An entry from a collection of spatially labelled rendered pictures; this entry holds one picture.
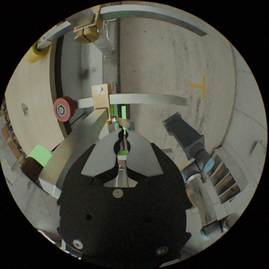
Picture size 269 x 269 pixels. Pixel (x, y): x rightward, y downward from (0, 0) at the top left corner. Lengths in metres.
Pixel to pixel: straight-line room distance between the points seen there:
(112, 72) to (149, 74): 0.78
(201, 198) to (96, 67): 1.07
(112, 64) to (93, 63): 0.16
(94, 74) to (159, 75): 0.85
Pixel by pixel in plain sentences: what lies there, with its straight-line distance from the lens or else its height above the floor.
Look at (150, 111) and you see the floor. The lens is 1.20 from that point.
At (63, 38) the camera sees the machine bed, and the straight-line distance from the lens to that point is 0.53.
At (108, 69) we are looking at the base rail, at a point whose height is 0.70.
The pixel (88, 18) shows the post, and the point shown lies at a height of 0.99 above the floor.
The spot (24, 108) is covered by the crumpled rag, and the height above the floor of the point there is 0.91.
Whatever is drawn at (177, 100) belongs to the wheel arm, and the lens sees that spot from 0.31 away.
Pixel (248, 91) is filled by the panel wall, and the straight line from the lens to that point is 2.69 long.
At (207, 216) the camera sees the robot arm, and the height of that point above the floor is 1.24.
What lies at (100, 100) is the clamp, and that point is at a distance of 0.27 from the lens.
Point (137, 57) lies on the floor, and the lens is 1.19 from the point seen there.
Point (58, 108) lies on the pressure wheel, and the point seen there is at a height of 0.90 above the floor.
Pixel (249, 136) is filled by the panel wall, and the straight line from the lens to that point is 2.68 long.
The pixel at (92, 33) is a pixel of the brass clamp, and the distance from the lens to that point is 0.22.
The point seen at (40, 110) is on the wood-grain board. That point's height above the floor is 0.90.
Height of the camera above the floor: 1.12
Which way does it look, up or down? 57 degrees down
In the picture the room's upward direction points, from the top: 176 degrees clockwise
